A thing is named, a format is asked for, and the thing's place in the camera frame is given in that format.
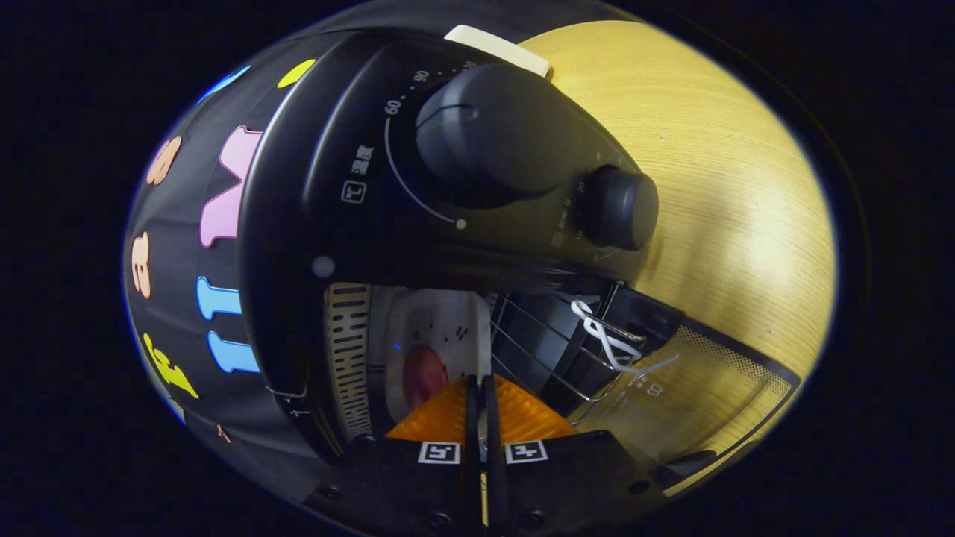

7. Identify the white toaster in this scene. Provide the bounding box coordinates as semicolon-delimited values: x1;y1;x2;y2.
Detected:
444;25;551;78

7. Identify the white square foam plate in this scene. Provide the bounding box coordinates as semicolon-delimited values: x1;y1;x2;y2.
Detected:
384;289;493;426

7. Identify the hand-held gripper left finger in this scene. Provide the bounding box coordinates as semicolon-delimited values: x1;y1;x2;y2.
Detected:
306;375;480;534

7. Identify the pink round meat slice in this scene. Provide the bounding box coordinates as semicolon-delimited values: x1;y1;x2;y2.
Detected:
403;345;450;409

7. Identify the white cord loop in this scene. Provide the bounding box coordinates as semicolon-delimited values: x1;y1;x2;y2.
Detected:
571;300;680;375

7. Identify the black toaster oven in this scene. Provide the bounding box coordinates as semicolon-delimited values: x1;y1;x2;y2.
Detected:
237;30;801;497

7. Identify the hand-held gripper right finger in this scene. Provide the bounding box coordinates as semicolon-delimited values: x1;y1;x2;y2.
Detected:
481;375;665;532

